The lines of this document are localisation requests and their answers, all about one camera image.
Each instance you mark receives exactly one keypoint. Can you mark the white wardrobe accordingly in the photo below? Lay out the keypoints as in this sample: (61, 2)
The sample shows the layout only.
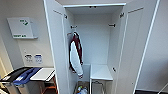
(93, 40)

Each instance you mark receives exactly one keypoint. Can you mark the maroon and white jacket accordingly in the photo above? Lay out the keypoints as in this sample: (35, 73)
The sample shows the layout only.
(76, 56)

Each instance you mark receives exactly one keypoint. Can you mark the grey clothes hanger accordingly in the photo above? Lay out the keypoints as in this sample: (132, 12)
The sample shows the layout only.
(75, 34)

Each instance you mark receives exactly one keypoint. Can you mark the orange clothes hanger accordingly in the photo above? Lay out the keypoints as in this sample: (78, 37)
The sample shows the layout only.
(69, 33)

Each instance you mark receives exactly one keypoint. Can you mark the white inner shelf unit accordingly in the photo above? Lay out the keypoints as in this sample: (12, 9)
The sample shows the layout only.
(101, 71)

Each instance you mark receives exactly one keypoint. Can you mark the black door hinge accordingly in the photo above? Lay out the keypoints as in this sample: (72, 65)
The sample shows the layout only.
(122, 15)
(65, 16)

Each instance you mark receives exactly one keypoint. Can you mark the multicolour striped item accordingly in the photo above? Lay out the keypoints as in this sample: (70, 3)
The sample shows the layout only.
(80, 88)

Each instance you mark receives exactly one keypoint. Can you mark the white folding table top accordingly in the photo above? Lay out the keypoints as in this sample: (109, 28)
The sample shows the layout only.
(42, 74)

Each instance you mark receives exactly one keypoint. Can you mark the orange folding stand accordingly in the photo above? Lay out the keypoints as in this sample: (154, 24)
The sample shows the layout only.
(50, 87)

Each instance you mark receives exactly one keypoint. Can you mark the black waste bin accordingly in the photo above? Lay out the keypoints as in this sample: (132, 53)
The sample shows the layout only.
(10, 83)

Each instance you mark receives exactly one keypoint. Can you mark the small black wall fitting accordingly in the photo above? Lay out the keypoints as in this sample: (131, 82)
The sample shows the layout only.
(114, 69)

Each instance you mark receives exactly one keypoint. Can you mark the grey wall box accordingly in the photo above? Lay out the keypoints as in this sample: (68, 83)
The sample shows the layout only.
(21, 27)

